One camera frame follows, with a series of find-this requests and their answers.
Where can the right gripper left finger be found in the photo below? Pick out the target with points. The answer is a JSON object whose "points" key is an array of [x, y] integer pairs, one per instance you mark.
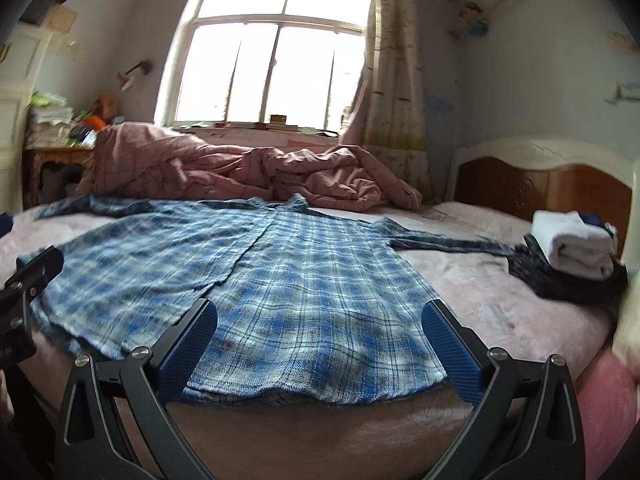
{"points": [[92, 442]]}

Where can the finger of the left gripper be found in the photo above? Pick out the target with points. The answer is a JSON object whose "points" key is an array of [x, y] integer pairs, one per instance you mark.
{"points": [[29, 279]]}

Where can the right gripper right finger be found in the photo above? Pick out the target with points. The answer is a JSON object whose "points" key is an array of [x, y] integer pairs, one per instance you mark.
{"points": [[525, 421]]}

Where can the blue plaid shirt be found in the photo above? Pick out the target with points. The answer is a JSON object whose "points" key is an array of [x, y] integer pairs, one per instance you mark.
{"points": [[308, 304]]}

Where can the person's left hand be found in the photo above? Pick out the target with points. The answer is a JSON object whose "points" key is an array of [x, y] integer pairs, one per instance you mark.
{"points": [[6, 407]]}

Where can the wooden carved side table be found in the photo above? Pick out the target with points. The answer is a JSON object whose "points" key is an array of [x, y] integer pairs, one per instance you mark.
{"points": [[52, 172]]}

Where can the pink floral bed sheet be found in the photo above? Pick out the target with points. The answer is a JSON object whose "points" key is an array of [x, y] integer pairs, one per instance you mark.
{"points": [[391, 440]]}

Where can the cream pillow at bedside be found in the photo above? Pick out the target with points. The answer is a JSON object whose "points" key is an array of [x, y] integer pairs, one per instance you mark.
{"points": [[626, 340]]}

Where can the pink crumpled quilt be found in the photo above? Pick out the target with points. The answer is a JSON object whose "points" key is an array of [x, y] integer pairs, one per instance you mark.
{"points": [[143, 161]]}

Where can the stack of papers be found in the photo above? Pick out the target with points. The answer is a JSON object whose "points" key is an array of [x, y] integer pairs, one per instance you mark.
{"points": [[49, 121]]}

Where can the orange plush toy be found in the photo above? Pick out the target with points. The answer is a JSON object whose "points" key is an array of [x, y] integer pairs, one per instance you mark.
{"points": [[94, 122]]}

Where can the folded black jacket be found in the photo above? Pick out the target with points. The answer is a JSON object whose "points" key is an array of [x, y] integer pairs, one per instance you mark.
{"points": [[527, 263]]}

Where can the folded white garment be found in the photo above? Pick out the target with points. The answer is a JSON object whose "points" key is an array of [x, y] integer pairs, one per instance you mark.
{"points": [[573, 246]]}

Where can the white wardrobe cabinet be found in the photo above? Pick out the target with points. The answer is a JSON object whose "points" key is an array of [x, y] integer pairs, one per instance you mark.
{"points": [[21, 60]]}

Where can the pink flat pillow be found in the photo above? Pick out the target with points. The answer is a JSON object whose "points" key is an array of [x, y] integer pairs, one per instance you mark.
{"points": [[480, 221]]}

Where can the white and wood headboard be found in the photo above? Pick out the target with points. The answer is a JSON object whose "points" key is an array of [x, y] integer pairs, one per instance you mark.
{"points": [[521, 175]]}

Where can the small box on windowsill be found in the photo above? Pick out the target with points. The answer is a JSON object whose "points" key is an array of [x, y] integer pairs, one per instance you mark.
{"points": [[277, 119]]}

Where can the white framed window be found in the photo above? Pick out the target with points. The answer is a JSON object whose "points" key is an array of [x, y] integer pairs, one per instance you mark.
{"points": [[237, 62]]}

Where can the cream patterned curtain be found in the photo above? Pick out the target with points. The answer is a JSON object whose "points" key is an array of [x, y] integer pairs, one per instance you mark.
{"points": [[386, 117]]}

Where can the pink wall lamp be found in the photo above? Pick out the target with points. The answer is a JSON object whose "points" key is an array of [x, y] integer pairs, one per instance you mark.
{"points": [[126, 78]]}

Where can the blue picture card on wall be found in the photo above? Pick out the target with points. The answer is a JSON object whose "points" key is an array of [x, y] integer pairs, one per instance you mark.
{"points": [[627, 92]]}

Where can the torn paper wall sticker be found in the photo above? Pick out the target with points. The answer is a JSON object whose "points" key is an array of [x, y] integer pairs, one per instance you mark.
{"points": [[622, 44]]}

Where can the cartoon doll wall decoration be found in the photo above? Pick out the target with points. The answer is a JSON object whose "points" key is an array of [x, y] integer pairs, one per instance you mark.
{"points": [[475, 23]]}

